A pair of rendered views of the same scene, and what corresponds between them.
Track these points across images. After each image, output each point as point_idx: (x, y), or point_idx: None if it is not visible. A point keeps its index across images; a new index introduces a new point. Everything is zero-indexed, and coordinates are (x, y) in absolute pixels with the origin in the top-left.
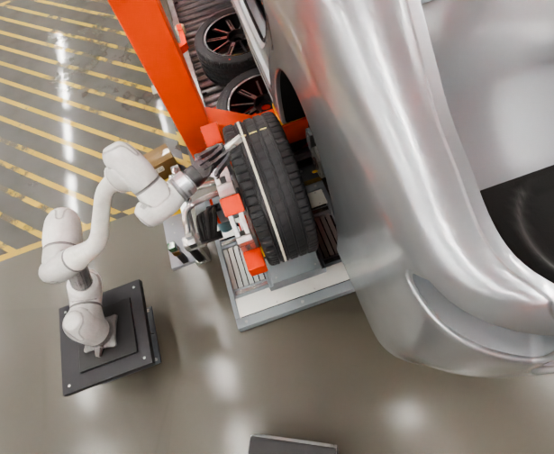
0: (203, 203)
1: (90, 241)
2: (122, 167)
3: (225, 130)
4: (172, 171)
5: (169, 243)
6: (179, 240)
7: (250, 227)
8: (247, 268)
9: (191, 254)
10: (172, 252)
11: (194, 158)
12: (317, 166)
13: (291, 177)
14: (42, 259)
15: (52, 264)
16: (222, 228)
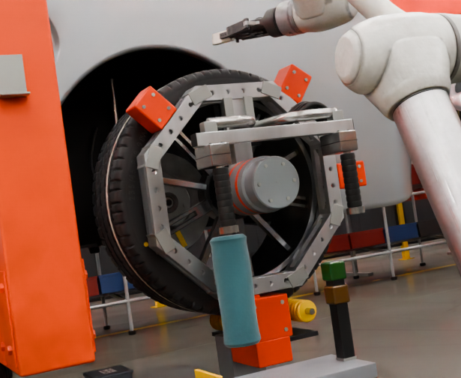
0: (261, 158)
1: (402, 10)
2: None
3: (164, 86)
4: (216, 117)
5: (328, 262)
6: (294, 373)
7: (261, 275)
8: (360, 165)
9: (357, 171)
10: (344, 283)
11: (85, 293)
12: (176, 196)
13: None
14: None
15: None
16: (257, 320)
